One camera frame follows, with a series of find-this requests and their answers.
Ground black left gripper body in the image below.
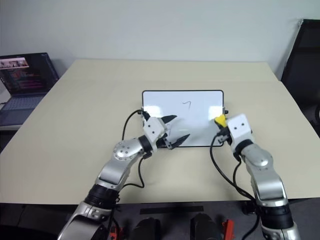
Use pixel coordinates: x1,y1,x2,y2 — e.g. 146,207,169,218
155,117,174,151

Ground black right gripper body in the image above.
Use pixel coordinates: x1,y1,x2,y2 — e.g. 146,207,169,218
216,129,233,147

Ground yellow whiteboard eraser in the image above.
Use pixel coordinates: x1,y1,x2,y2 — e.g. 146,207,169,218
215,114,228,128

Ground small black-framed whiteboard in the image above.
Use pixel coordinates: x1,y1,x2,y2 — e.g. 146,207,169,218
141,89,225,149

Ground flat black strip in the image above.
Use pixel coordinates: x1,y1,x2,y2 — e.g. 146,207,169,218
139,205,205,215

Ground black table edge clamp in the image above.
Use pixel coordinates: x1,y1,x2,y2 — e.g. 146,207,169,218
242,200,256,215

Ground dark rounded shape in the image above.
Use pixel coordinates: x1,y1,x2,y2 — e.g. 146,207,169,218
131,217,162,240
189,212,223,240

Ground red plastic part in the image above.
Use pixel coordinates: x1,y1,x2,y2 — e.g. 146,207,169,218
221,219,236,240
109,219,125,240

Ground black office chair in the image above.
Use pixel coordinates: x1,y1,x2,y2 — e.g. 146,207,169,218
280,18,320,139

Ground open dark blue laptop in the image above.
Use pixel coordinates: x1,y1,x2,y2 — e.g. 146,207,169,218
0,52,60,126

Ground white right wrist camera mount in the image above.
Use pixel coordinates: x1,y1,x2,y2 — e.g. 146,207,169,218
224,113,256,154

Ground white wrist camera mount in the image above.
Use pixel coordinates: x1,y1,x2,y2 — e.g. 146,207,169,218
224,113,256,154
143,116,169,144

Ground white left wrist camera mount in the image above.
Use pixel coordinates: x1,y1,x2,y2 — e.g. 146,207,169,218
143,116,169,144

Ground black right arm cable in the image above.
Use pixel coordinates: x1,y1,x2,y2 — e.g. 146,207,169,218
209,132,256,201

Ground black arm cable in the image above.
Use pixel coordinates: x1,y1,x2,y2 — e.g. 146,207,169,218
121,109,147,190
209,132,256,201

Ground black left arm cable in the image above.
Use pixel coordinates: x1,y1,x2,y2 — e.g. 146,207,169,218
121,109,147,190

